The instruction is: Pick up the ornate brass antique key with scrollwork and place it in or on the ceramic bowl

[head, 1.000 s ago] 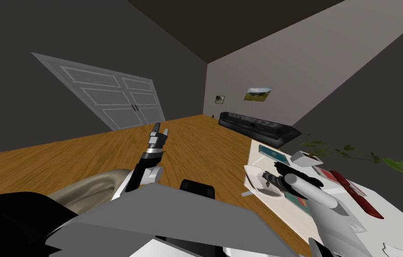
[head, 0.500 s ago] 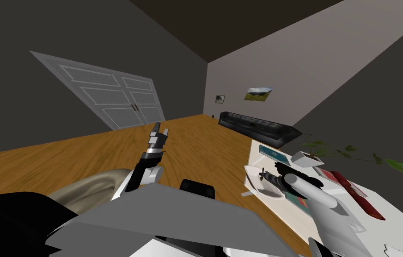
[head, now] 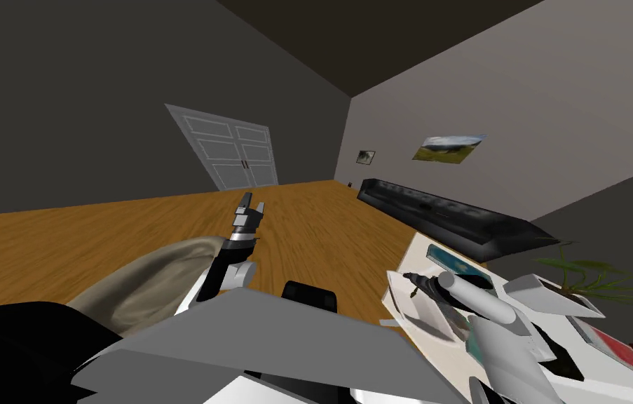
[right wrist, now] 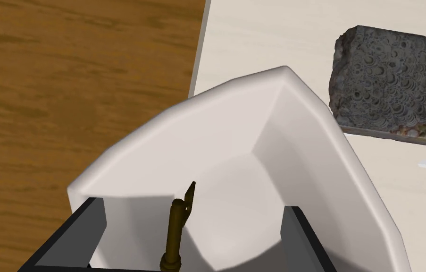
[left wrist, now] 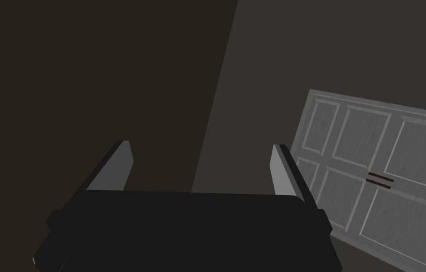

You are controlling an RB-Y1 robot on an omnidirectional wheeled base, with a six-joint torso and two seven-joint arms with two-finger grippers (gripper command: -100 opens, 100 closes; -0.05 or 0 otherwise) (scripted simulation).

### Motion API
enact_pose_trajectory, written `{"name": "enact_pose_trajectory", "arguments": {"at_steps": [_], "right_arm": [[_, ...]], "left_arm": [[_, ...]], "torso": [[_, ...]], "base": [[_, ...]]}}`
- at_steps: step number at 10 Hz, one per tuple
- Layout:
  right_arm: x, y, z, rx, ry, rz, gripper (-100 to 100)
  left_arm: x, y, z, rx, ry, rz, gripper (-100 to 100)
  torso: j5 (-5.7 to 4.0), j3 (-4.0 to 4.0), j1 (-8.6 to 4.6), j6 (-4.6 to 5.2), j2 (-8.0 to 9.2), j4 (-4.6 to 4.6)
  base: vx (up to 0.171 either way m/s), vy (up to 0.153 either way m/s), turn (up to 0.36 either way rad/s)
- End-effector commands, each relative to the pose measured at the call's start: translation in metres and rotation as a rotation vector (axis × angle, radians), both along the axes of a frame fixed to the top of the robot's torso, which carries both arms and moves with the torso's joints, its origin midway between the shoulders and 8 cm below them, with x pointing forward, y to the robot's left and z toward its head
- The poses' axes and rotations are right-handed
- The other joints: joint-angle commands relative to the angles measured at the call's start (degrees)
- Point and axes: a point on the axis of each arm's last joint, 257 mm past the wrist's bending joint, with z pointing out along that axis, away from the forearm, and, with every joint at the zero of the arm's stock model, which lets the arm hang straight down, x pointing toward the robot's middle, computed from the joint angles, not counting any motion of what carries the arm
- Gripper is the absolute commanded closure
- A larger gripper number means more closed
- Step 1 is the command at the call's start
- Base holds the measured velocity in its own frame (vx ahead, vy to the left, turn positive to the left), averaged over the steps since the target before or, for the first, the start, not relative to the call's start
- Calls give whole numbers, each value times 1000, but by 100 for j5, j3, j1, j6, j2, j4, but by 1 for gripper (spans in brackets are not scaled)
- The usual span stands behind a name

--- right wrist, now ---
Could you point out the brown metal utensil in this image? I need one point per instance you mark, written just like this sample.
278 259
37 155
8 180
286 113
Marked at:
175 234

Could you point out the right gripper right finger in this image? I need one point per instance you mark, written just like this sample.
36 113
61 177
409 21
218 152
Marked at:
300 241

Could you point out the white angular bowl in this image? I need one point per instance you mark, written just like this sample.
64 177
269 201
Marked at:
235 151

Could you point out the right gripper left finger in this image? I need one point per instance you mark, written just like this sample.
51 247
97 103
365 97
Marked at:
75 236

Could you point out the grey bubbly stone block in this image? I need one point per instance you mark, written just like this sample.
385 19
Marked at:
390 83

